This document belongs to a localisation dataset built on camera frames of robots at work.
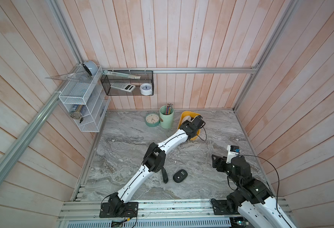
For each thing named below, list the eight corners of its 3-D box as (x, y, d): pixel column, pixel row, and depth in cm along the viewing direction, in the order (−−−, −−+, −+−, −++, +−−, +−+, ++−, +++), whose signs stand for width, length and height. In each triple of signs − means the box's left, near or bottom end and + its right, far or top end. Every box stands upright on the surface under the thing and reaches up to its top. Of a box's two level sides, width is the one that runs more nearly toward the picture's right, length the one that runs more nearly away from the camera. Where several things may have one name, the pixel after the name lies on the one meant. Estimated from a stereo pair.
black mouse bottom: (176, 185, 83) (176, 183, 81) (171, 176, 86) (171, 174, 84) (189, 177, 86) (189, 175, 84) (183, 168, 89) (184, 167, 87)
